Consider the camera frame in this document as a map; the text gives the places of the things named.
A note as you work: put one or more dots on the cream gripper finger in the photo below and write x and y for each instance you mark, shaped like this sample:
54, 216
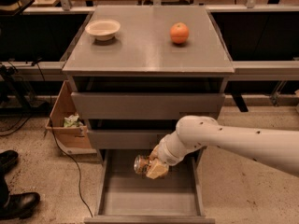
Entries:
156, 169
154, 153

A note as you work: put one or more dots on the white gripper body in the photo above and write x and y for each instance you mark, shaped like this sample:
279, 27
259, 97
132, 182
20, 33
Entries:
163, 154

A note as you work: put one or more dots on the orange soda can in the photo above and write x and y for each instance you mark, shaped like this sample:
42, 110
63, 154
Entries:
142, 164

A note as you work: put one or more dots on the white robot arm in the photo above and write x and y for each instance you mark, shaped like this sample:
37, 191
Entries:
275, 148

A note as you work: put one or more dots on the grey open bottom drawer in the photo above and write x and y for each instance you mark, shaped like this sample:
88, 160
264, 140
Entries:
127, 198

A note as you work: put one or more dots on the grey middle drawer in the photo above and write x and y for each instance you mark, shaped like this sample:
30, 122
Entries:
126, 139

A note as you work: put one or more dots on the grey top drawer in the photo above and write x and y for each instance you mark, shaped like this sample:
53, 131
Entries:
91, 105

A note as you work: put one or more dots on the grey drawer cabinet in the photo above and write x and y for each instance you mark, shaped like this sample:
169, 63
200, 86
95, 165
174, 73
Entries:
141, 58

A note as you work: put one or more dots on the cardboard box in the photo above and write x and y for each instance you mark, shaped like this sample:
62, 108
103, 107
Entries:
74, 140

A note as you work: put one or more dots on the crumpled green white paper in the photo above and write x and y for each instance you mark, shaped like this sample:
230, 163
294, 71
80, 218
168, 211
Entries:
72, 121

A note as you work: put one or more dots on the orange fruit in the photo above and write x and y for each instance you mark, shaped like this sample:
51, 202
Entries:
179, 33

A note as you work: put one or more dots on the white paper bowl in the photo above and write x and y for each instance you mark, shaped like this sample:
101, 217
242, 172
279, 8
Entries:
103, 30

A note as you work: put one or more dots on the black shoe far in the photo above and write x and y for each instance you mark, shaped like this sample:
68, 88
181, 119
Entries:
8, 159

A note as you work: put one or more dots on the black shoe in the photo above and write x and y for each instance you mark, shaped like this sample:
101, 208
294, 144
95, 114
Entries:
8, 159
19, 206

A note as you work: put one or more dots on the black shoe near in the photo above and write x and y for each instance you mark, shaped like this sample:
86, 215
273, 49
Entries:
19, 206

